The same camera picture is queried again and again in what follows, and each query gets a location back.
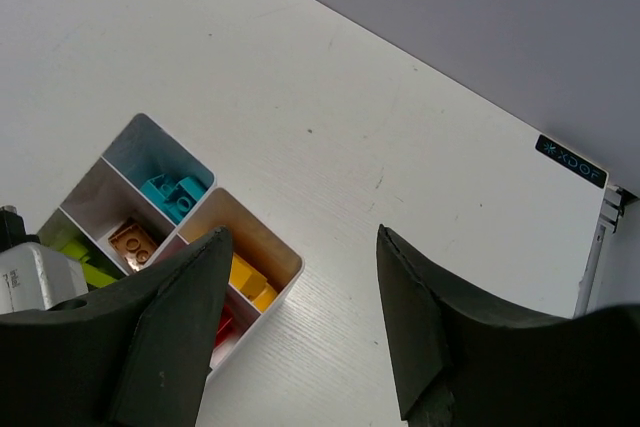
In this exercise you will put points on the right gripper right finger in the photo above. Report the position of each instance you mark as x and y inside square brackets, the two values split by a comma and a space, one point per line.
[462, 356]

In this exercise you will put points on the aluminium rail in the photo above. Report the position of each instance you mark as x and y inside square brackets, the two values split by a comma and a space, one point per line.
[611, 276]

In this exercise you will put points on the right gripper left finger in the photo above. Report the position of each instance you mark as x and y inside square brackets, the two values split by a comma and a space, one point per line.
[134, 353]

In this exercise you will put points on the right white divided container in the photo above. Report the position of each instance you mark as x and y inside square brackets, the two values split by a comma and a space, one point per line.
[256, 244]

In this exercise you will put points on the lime green lego brick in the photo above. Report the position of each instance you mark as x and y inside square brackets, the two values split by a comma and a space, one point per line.
[99, 271]

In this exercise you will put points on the red lego brick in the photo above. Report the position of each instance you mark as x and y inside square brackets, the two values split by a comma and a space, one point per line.
[228, 328]

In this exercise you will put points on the teal curved lego brick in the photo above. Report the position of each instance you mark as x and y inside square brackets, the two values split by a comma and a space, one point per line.
[173, 198]

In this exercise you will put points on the left white divided container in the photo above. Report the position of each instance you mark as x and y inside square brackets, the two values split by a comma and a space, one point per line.
[109, 192]

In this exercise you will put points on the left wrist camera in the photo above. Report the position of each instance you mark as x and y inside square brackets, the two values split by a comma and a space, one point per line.
[34, 276]

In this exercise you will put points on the yellow lego brick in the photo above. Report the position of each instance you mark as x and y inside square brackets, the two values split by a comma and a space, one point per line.
[253, 285]

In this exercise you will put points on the white divided container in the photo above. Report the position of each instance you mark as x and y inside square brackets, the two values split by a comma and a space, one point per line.
[109, 192]
[256, 244]

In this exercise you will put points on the brown lego brick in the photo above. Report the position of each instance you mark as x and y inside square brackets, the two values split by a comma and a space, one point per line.
[132, 244]

